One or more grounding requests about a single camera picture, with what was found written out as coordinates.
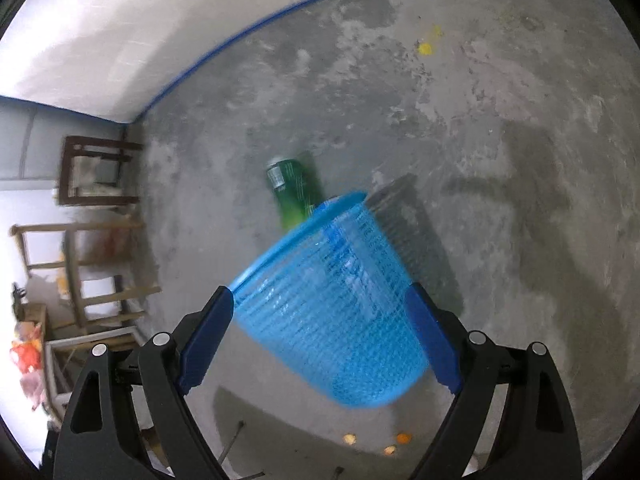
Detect red orange plastic bag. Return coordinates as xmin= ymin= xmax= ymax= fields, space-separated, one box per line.
xmin=11 ymin=322 xmax=43 ymax=373

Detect light wooden chair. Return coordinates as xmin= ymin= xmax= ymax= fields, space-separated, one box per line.
xmin=11 ymin=217 xmax=162 ymax=328

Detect green can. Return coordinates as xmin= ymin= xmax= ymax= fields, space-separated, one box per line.
xmin=265 ymin=159 xmax=326 ymax=233

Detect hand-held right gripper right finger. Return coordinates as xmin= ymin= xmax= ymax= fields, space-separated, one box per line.
xmin=405 ymin=282 xmax=583 ymax=480

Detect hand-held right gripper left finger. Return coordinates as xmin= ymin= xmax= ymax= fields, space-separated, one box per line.
xmin=52 ymin=285 xmax=236 ymax=480

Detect white mattress with blue trim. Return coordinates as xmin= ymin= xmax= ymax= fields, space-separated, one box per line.
xmin=0 ymin=0 xmax=373 ymax=126

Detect dark wooden side table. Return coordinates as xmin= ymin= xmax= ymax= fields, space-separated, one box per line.
xmin=54 ymin=135 xmax=143 ymax=207

